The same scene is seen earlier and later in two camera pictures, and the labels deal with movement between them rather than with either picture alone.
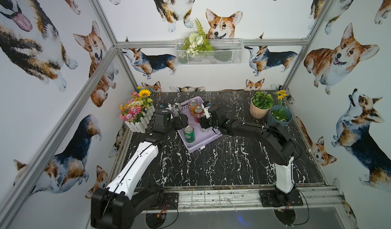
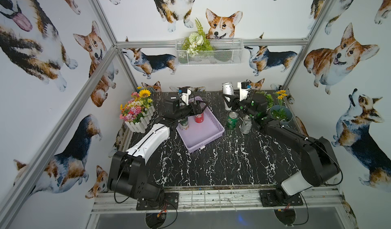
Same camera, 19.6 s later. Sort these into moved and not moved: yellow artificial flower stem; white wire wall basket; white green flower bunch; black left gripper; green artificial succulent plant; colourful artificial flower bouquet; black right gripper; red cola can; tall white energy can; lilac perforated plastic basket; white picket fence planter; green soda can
Moved: green soda can; black right gripper; black left gripper; tall white energy can
Not moved: colourful artificial flower bouquet; white wire wall basket; white picket fence planter; red cola can; yellow artificial flower stem; lilac perforated plastic basket; white green flower bunch; green artificial succulent plant
